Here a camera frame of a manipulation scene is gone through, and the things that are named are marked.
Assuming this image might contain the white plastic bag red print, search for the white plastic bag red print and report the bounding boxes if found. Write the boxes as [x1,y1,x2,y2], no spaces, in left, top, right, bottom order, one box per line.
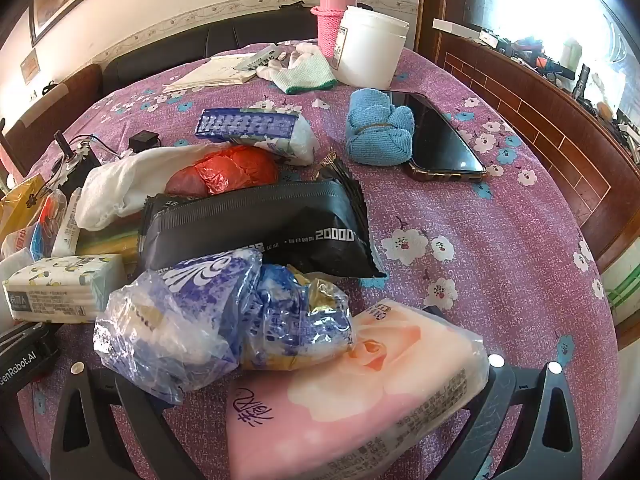
[0,227,41,286]

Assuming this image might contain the blue yellow plastic pack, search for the blue yellow plastic pack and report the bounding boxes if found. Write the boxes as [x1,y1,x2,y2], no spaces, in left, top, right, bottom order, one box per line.
[242,262,357,372]

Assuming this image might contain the blue floral tissue pack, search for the blue floral tissue pack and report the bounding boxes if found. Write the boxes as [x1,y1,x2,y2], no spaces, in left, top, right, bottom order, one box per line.
[194,106,319,166]

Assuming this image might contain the white tube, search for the white tube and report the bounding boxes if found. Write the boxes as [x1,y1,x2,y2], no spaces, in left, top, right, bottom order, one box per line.
[51,187,85,257]

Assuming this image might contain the blue towel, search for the blue towel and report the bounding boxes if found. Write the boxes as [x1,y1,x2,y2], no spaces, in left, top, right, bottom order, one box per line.
[346,88,416,166]

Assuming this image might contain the yellow green pack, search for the yellow green pack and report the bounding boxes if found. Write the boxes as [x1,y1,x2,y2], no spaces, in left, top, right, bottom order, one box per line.
[75,227,142,265]

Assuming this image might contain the flat white box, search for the flat white box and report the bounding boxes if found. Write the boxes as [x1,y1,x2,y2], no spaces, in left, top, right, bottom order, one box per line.
[432,18,482,39]

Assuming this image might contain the white plastic jar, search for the white plastic jar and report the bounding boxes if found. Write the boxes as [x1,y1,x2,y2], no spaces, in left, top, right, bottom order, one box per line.
[331,5,412,90]

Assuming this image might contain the black foil packet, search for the black foil packet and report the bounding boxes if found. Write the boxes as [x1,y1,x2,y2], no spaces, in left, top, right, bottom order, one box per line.
[136,152,390,283]

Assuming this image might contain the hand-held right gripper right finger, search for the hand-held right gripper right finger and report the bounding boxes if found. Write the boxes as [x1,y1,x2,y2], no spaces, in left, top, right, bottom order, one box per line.
[435,352,588,480]

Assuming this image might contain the small wall plaque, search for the small wall plaque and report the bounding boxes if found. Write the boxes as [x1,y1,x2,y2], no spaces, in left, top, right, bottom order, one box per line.
[20,51,42,81]

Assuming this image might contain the brown armchair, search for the brown armchair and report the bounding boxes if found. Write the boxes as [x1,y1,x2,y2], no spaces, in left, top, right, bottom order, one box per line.
[0,62,104,176]

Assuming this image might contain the blister pack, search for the blister pack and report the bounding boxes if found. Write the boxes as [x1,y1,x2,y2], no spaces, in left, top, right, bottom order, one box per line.
[232,46,287,75]

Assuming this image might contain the stack of papers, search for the stack of papers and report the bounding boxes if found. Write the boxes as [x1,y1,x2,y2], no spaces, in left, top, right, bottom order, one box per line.
[162,52,261,94]

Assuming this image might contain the yellow tray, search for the yellow tray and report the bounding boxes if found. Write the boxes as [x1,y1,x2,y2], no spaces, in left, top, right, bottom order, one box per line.
[0,175,51,246]

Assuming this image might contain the black smartphone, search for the black smartphone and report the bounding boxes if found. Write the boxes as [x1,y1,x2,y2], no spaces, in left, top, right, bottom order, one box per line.
[384,89,488,183]

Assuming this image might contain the white glove with green cuff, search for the white glove with green cuff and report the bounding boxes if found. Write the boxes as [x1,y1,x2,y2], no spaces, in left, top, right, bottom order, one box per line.
[272,54,337,95]

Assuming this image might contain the black flashlight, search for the black flashlight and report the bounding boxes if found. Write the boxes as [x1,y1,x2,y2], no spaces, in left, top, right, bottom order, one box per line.
[571,64,592,103]

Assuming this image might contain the black suitcase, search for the black suitcase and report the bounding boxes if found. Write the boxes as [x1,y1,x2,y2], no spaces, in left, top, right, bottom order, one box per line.
[102,7,321,97]

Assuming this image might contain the blue white tissue pack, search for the blue white tissue pack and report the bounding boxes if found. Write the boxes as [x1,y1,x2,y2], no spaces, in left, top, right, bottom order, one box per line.
[94,249,264,407]

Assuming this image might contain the pink tissue pack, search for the pink tissue pack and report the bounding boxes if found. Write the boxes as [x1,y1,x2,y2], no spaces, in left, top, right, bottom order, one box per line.
[225,302,491,480]

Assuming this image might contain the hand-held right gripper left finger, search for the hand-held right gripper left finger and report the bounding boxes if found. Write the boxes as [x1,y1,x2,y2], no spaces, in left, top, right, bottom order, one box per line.
[49,360,206,480]

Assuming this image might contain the pink thermos with knitted sleeve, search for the pink thermos with knitted sleeve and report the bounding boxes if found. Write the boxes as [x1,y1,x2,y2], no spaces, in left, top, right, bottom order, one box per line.
[310,0,354,59]

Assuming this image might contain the wooden framed window partition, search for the wooden framed window partition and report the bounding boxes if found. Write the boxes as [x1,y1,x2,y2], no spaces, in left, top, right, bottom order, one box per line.
[414,0,640,356]

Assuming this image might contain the lemon print tissue pack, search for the lemon print tissue pack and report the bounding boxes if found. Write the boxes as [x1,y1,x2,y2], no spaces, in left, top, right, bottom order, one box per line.
[2,254,127,323]

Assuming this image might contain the small black adapter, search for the small black adapter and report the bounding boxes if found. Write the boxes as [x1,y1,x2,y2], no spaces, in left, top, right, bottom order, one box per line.
[128,132,161,155]

